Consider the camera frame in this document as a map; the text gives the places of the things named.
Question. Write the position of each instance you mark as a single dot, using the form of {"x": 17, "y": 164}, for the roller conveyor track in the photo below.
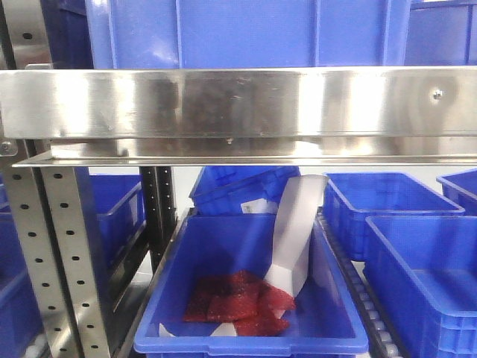
{"x": 383, "y": 339}

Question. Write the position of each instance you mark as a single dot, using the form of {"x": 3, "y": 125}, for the red mesh bag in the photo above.
{"x": 250, "y": 304}

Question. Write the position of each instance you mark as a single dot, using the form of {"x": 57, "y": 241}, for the stainless steel shelf rail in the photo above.
{"x": 325, "y": 116}

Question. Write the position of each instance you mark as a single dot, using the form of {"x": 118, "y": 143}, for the large blue crate on top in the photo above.
{"x": 246, "y": 34}

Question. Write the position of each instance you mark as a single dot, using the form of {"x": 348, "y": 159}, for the blue bin front right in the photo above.
{"x": 423, "y": 271}

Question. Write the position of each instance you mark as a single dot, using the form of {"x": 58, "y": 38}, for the blue bin left middle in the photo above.
{"x": 120, "y": 211}

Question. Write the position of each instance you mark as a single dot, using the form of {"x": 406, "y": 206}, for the blue bin rear right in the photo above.
{"x": 350, "y": 197}

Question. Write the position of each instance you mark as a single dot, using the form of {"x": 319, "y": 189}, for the blue bin with red mesh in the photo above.
{"x": 325, "y": 322}

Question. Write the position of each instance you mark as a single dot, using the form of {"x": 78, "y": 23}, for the blue bin far right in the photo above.
{"x": 461, "y": 189}

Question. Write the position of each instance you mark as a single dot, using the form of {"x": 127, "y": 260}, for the blue crate top right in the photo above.
{"x": 441, "y": 33}

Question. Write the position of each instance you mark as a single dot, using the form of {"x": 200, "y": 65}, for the tilted blue bin behind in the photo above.
{"x": 224, "y": 190}

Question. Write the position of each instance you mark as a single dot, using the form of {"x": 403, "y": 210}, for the black perforated shelf post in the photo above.
{"x": 160, "y": 209}

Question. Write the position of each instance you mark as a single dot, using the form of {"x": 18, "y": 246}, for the dark blue crate top left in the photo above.
{"x": 68, "y": 34}

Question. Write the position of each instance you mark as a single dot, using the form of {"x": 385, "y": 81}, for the perforated steel shelf upright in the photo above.
{"x": 53, "y": 208}

